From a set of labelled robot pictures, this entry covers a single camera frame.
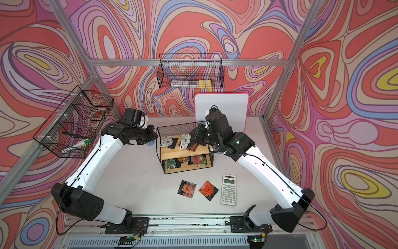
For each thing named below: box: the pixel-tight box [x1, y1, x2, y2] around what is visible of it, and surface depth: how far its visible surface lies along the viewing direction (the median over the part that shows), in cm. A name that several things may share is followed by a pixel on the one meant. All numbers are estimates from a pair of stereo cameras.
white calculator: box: [220, 173, 237, 207], surface depth 86 cm
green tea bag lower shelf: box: [166, 158, 177, 170], surface depth 95 cm
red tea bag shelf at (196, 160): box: [190, 155, 203, 165], surface depth 95 cm
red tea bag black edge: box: [177, 180, 197, 199], surface depth 86 cm
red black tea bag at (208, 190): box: [197, 180, 219, 202], surface depth 86 cm
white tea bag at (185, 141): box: [179, 133, 192, 150], surface depth 70 cm
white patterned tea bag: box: [160, 136, 179, 150], surface depth 86 cm
